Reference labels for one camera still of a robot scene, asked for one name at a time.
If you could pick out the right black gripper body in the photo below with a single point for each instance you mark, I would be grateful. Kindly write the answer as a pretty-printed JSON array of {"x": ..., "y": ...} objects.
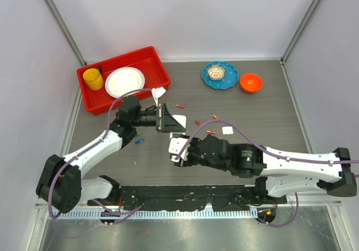
[{"x": 195, "y": 157}]

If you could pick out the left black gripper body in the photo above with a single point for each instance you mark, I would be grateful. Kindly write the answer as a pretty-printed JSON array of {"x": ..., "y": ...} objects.
[{"x": 159, "y": 115}]

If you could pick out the white remote control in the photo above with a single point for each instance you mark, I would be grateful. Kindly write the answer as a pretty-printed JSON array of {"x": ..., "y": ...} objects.
[{"x": 181, "y": 119}]

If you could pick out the white battery cover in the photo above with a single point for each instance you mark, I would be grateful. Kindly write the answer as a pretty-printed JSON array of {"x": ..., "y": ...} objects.
[{"x": 227, "y": 130}]

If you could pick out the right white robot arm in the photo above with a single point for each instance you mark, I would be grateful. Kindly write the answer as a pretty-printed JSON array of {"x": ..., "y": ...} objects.
[{"x": 277, "y": 173}]

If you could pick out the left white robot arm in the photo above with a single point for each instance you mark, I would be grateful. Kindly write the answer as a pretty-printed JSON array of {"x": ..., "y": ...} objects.
[{"x": 62, "y": 184}]

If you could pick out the blue battery left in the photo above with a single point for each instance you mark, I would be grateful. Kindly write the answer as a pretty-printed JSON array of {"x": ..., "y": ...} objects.
[{"x": 139, "y": 141}]

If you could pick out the white paper plate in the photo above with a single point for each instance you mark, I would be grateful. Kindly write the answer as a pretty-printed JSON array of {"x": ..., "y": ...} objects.
[{"x": 124, "y": 80}]

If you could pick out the red plastic bin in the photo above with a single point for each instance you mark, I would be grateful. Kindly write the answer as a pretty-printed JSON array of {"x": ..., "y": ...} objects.
[{"x": 140, "y": 69}]

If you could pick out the small patterned bowl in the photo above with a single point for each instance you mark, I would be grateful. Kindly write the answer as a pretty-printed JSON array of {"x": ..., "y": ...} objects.
[{"x": 216, "y": 72}]

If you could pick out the blue plate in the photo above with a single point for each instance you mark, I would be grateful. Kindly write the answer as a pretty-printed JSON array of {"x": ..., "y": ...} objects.
[{"x": 230, "y": 79}]

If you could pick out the yellow cup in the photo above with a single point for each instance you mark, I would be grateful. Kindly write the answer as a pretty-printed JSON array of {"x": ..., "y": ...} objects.
[{"x": 93, "y": 79}]

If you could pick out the orange bowl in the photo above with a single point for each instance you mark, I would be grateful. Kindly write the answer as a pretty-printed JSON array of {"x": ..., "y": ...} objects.
[{"x": 251, "y": 83}]

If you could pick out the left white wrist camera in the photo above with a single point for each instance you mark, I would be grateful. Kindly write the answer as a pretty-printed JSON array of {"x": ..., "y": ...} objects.
[{"x": 157, "y": 93}]

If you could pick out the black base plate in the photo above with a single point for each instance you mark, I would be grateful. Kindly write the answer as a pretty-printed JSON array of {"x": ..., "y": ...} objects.
[{"x": 188, "y": 198}]

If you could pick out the white slotted cable duct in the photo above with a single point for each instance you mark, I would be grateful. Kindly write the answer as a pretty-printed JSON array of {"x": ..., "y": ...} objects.
[{"x": 207, "y": 213}]

